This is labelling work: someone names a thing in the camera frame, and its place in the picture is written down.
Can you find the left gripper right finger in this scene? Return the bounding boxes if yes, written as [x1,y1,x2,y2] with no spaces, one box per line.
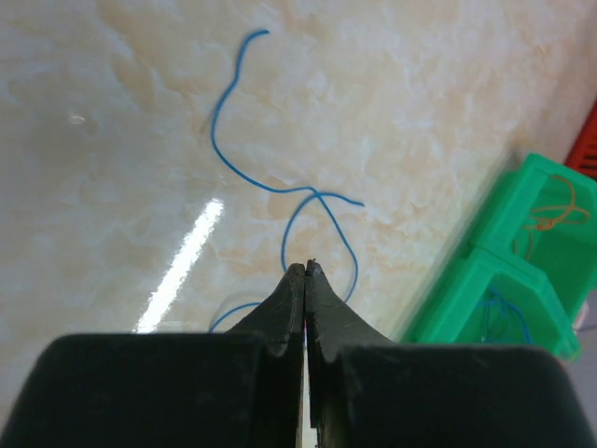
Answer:
[304,260,596,447]

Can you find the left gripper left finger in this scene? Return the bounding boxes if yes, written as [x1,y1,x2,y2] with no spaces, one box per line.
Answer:
[1,264,305,447]

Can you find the blue wires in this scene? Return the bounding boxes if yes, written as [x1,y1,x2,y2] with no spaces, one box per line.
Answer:
[479,288,537,346]

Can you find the blue wire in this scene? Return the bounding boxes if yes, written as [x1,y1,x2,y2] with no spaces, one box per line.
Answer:
[208,29,366,333]

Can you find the green compartment tray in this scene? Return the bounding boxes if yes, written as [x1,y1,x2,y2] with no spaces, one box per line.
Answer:
[400,154,596,360]

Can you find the red plastic basket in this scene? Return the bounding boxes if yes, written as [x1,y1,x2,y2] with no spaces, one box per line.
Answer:
[564,102,597,180]

